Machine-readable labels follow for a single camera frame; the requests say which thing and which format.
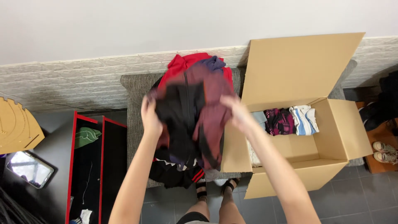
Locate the person's left hand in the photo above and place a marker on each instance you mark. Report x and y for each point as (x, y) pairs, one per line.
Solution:
(150, 119)

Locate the person's right hand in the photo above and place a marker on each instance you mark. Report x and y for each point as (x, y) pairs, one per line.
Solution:
(238, 113)

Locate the person's right fingers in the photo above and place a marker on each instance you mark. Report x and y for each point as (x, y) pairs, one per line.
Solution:
(228, 101)

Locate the person's left fingers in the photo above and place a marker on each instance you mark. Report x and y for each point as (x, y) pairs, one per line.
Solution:
(146, 102)

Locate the maroon and black jacket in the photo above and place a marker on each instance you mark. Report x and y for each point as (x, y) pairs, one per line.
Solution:
(192, 121)

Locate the grey fabric bench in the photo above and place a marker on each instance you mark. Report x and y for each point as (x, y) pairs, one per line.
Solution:
(136, 118)

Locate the light blue folded garment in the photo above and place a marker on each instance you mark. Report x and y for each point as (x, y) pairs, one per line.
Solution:
(259, 119)

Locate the pile of clothes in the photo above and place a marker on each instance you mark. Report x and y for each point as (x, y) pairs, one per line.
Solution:
(189, 124)

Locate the pink and black patterned garment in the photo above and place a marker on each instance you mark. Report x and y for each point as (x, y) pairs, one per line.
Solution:
(280, 121)

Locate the white knit folded garment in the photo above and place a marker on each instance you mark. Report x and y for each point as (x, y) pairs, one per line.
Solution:
(253, 154)

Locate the green cloth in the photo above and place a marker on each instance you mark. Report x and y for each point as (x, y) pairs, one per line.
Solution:
(86, 137)

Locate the large cardboard box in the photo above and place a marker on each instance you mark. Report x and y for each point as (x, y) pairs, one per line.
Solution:
(298, 105)

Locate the white and blue striped garment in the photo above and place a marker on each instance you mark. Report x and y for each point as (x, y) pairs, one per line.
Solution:
(304, 119)

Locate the black sandal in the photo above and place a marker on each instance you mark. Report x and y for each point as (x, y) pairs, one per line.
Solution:
(229, 185)
(201, 191)

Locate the black cabinet with red trim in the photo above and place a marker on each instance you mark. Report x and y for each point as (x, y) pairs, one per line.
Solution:
(93, 174)

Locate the person's legs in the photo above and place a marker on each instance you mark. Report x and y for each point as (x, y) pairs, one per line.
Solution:
(214, 208)

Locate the white cloth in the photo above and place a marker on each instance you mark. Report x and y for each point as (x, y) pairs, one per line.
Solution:
(85, 215)

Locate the cardboard cutout piece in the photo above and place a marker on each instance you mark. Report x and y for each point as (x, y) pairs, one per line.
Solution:
(17, 127)

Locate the smartphone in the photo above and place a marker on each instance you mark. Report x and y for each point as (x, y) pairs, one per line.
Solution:
(29, 169)

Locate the black shoe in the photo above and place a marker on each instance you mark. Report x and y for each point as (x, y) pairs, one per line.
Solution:
(377, 115)

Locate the wooden shoe rack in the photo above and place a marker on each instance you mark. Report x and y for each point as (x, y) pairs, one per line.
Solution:
(381, 140)

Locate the white sneaker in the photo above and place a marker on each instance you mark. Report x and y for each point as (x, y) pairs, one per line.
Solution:
(385, 158)
(385, 146)

